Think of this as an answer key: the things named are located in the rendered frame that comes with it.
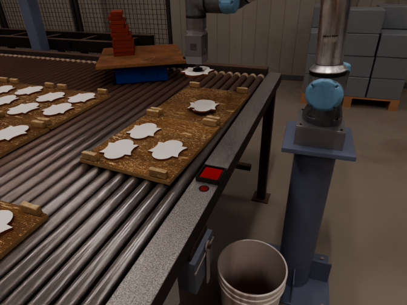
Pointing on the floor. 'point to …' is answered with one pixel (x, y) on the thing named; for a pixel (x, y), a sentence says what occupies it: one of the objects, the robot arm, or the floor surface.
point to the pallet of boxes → (370, 54)
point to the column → (307, 218)
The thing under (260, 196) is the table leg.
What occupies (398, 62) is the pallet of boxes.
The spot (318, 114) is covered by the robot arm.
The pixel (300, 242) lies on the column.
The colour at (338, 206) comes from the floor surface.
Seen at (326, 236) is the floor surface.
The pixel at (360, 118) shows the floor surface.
